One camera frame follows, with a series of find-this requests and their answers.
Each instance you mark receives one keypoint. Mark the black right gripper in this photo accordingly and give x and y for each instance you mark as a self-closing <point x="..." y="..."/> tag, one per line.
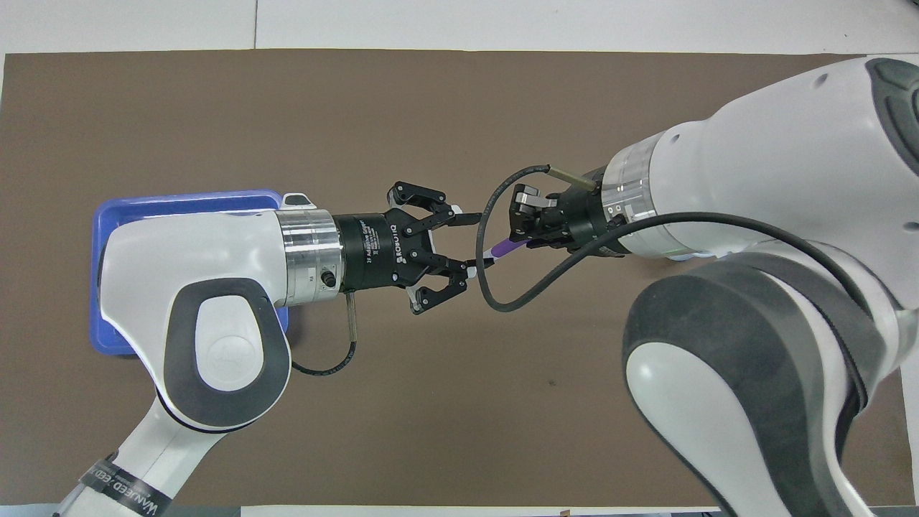
<point x="578" y="215"/>

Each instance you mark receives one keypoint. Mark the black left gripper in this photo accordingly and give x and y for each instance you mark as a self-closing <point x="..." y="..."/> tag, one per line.
<point x="370" y="251"/>

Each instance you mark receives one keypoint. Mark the purple pen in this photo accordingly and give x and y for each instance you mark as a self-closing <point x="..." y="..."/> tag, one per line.
<point x="506" y="248"/>

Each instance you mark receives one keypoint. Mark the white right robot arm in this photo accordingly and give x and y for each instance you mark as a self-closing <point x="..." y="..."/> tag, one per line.
<point x="754" y="179"/>

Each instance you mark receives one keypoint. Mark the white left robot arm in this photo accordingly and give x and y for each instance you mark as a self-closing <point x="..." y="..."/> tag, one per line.
<point x="215" y="251"/>

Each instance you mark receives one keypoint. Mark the brown table mat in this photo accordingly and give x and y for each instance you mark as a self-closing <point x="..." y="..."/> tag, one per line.
<point x="459" y="108"/>

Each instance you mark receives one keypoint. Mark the blue plastic tray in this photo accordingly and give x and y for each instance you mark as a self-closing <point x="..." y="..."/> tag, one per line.
<point x="129" y="208"/>

